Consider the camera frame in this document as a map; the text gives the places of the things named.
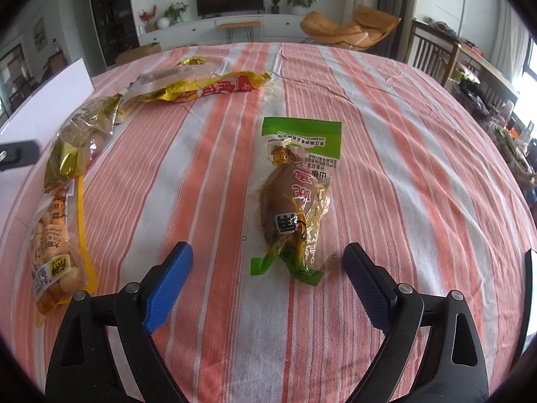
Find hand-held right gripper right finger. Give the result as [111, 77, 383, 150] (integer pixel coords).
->
[343, 242, 491, 403]

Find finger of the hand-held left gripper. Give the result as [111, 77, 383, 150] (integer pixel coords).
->
[0, 140, 41, 171]

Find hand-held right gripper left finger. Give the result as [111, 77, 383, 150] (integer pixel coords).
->
[45, 241, 194, 403]

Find gold bag of round biscuits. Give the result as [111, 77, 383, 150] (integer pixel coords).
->
[31, 96, 122, 328]

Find green chicken leg snack packet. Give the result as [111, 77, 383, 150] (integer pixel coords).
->
[250, 116, 342, 288]

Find long yellow and red packet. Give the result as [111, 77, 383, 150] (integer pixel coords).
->
[138, 71, 271, 103]

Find white board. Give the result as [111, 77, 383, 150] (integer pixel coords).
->
[0, 57, 95, 236]

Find orange striped tablecloth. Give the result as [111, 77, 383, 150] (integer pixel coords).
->
[0, 42, 531, 403]

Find clear packet of brown cubes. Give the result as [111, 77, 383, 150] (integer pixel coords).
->
[114, 66, 202, 124]

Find cardboard box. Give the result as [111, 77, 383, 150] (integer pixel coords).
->
[115, 43, 162, 66]

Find black bookshelf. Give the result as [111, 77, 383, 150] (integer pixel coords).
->
[87, 0, 140, 68]

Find red flowers in vase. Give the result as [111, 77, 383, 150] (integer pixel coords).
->
[139, 5, 158, 32]

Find green plant with white flowers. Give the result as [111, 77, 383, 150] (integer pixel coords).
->
[163, 2, 189, 25]

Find dark wooden chair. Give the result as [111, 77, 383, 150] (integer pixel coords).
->
[405, 19, 460, 87]

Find cluttered wooden side table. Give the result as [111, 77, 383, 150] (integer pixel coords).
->
[457, 42, 519, 105]

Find wooden stool with metal legs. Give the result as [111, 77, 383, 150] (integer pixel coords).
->
[216, 21, 261, 43]

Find orange lounge chair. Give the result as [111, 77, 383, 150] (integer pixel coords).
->
[301, 5, 402, 53]

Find white television cabinet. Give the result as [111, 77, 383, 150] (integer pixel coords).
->
[136, 13, 313, 49]

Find grey curtain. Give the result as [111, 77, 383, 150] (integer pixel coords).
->
[380, 0, 418, 61]

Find leafy plant in white pot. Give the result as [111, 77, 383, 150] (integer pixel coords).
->
[281, 0, 320, 16]

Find framed wall picture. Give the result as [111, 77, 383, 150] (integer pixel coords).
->
[33, 17, 47, 53]

